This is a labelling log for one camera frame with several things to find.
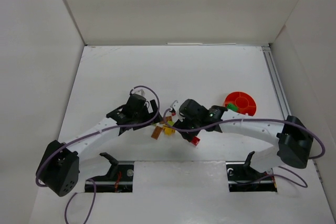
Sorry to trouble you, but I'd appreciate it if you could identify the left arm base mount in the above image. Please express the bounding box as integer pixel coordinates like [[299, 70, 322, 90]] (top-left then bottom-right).
[[84, 152, 134, 193]]

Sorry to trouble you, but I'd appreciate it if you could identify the orange divided round container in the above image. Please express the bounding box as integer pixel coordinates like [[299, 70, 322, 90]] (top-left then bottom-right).
[[223, 91, 257, 116]]

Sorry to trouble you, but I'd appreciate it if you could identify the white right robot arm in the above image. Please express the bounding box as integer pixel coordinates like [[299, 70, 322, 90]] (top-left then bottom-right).
[[170, 99, 313, 173]]

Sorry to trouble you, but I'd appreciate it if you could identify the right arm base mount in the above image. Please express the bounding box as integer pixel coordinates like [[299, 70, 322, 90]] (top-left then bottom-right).
[[226, 152, 277, 193]]

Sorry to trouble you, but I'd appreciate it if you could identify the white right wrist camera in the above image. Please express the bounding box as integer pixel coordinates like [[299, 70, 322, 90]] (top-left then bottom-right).
[[170, 100, 180, 112]]

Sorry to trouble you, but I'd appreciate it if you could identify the brown lego plate lower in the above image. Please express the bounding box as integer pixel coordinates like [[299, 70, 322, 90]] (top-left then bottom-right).
[[151, 126, 163, 140]]

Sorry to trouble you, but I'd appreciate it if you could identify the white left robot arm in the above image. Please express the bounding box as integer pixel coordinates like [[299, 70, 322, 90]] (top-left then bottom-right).
[[35, 93, 161, 197]]

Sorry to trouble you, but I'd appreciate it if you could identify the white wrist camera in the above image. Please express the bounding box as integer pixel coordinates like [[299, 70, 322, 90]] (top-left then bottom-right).
[[170, 100, 180, 112], [130, 89, 145, 97]]

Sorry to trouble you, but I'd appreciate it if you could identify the yellow striped lego piece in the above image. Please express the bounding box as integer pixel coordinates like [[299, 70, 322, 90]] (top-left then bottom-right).
[[163, 125, 175, 136]]

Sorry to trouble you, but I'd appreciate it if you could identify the green large lego brick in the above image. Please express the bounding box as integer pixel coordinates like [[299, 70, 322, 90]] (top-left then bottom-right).
[[226, 103, 239, 112]]

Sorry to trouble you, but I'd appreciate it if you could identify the red lego plate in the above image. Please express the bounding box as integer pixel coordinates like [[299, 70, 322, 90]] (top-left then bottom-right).
[[191, 136, 200, 146]]

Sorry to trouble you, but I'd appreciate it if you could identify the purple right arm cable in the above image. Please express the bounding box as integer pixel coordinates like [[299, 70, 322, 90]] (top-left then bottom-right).
[[163, 107, 326, 188]]

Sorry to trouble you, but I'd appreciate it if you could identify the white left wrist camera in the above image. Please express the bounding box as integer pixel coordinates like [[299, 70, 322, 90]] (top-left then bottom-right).
[[130, 89, 145, 97]]

